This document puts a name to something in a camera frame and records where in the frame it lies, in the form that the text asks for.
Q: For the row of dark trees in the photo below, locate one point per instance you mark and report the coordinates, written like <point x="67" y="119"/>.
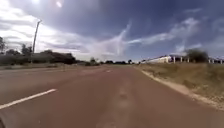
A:
<point x="50" y="57"/>

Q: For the dark bushy tree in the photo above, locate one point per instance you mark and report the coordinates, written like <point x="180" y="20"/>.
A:
<point x="197" y="55"/>

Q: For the street light pole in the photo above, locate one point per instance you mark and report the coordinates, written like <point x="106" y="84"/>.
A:
<point x="34" y="38"/>

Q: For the pale sandy road edge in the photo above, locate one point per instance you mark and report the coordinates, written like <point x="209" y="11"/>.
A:
<point x="180" y="88"/>

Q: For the dry grass strip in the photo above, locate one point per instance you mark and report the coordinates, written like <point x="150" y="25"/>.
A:
<point x="30" y="66"/>

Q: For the reddish asphalt road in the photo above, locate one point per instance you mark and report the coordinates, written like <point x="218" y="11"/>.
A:
<point x="113" y="100"/>

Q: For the white dashed road line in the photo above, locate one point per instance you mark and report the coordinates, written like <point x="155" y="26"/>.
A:
<point x="26" y="98"/>

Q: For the long white fence wall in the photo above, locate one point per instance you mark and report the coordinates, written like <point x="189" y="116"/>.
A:
<point x="160" y="60"/>

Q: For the dry grass verge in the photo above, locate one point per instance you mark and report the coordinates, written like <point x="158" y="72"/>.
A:
<point x="193" y="75"/>

